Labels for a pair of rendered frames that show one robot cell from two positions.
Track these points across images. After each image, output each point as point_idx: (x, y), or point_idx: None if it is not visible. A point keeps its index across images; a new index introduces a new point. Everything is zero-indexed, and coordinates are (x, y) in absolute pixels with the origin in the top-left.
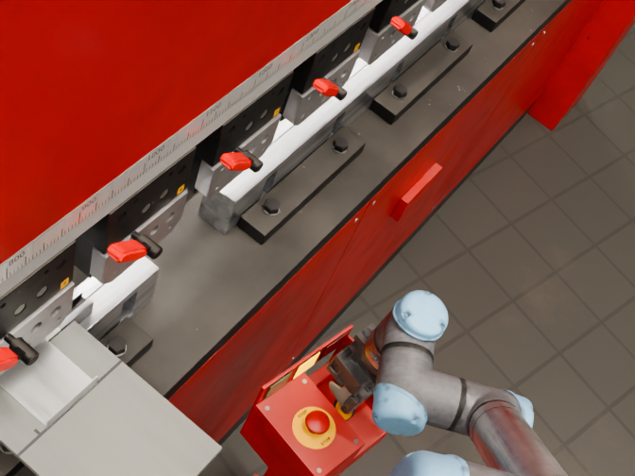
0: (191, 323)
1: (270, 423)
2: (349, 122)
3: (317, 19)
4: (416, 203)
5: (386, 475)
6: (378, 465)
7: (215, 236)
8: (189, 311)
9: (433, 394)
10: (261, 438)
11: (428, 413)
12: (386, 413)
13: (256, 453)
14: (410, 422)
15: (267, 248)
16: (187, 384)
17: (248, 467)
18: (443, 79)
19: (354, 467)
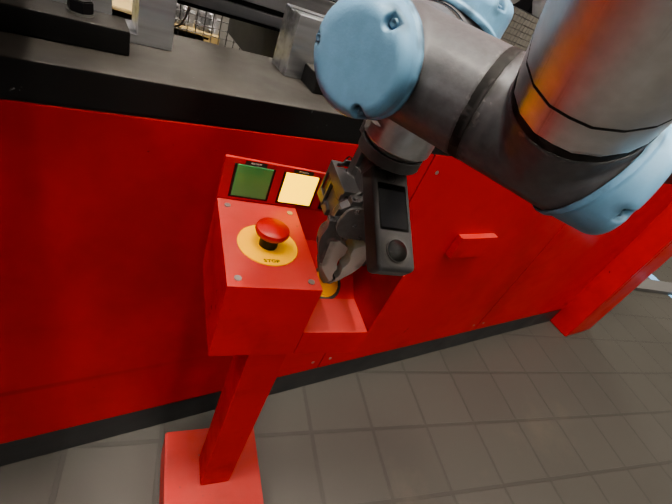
0: (192, 73)
1: (219, 215)
2: None
3: None
4: (465, 282)
5: (366, 499)
6: (363, 486)
7: (275, 72)
8: (200, 70)
9: (451, 23)
10: (209, 254)
11: (428, 54)
12: (339, 2)
13: (268, 422)
14: (381, 27)
15: (317, 97)
16: (152, 131)
17: (256, 428)
18: None
19: (342, 477)
